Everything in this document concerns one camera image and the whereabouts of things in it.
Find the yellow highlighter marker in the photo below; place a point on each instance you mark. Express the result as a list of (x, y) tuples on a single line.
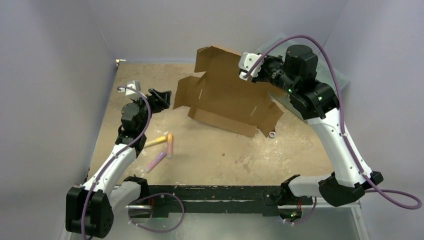
[(155, 141)]

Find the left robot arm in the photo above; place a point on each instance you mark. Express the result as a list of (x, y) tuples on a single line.
[(91, 208)]

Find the aluminium frame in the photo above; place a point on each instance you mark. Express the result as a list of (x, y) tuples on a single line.
[(321, 221)]

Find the red handled adjustable wrench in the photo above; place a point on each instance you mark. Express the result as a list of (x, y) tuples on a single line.
[(272, 133)]

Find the purple highlighter marker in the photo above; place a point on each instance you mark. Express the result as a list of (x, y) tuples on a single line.
[(155, 162)]

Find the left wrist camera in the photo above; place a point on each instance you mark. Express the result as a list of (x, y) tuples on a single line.
[(133, 87)]

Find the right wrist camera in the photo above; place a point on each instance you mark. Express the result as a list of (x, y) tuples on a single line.
[(250, 65)]

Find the orange pink highlighter marker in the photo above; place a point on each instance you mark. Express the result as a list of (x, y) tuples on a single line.
[(170, 145)]

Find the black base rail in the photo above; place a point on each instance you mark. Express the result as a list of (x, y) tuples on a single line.
[(218, 199)]

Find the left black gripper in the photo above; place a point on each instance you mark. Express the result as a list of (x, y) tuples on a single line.
[(158, 105)]

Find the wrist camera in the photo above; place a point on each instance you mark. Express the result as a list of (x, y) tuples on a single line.
[(250, 65), (133, 87)]

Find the brown cardboard box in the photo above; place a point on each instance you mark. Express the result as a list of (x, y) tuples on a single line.
[(221, 99)]

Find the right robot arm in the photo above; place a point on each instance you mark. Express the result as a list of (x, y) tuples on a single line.
[(319, 105)]

